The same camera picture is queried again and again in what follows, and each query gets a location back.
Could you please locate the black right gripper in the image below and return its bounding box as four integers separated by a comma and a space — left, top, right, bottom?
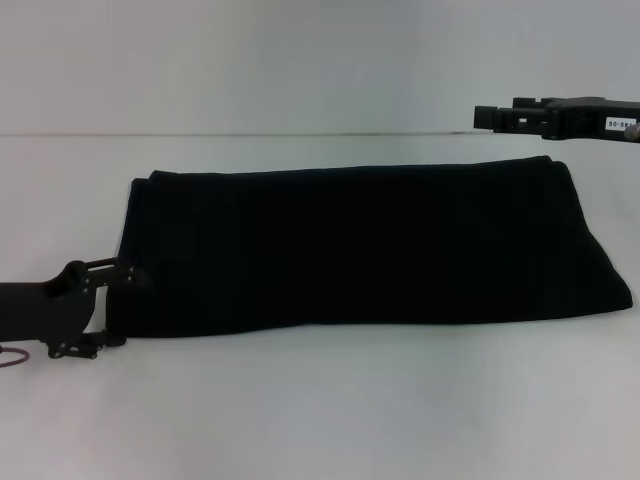
472, 95, 640, 144

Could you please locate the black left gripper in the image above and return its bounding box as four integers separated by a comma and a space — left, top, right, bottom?
0, 255, 153, 361

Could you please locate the black shirt with FREE print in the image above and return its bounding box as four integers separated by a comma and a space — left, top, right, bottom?
104, 155, 635, 343

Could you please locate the left gripper cable with plug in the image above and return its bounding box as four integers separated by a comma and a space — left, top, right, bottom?
0, 344, 32, 370

